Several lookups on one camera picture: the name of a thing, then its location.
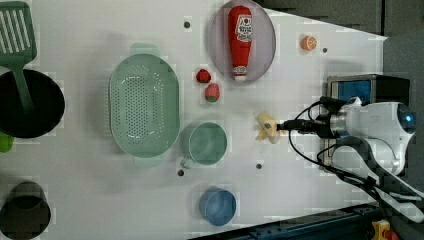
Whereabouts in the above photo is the blue metal frame rail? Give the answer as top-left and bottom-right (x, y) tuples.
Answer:
(190, 204), (383, 240)

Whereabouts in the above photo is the dark red plush strawberry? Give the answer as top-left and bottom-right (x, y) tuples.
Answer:
(196, 69), (211, 83)

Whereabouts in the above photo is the green slotted spatula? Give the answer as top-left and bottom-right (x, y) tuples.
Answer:
(0, 1), (37, 113)

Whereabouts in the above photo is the yellow plush banana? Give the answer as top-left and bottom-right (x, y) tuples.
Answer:
(257, 112), (282, 144)

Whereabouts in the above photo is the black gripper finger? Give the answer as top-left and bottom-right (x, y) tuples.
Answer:
(277, 120), (300, 131)

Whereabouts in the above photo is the lime green object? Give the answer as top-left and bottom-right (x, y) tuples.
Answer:
(0, 132), (14, 153)

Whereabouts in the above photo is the green plastic colander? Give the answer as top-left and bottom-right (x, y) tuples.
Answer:
(108, 43), (180, 168)

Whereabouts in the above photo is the blue cup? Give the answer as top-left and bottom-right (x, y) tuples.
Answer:
(199, 186), (237, 226)

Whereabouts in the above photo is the green mug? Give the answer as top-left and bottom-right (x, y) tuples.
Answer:
(180, 122), (227, 169)

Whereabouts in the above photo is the red plush ketchup bottle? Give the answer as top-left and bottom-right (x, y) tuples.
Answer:
(228, 5), (253, 81)

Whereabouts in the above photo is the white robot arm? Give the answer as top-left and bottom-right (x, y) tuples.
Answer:
(274, 96), (423, 224)

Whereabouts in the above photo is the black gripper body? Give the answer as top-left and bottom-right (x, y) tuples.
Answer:
(299, 96), (346, 139)

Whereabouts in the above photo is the pink plush strawberry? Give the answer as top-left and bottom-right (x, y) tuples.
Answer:
(205, 83), (220, 102)

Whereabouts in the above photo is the black cable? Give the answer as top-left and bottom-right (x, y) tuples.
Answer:
(288, 101), (424, 214)

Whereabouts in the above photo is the small black cup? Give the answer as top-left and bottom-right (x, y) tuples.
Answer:
(0, 181), (51, 240)

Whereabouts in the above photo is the plush orange slice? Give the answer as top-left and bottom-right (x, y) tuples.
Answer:
(300, 35), (317, 51)

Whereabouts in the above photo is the yellow red emergency button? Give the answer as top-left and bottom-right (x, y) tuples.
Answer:
(372, 220), (400, 240)

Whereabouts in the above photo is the grey round plate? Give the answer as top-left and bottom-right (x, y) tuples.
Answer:
(208, 0), (276, 85)

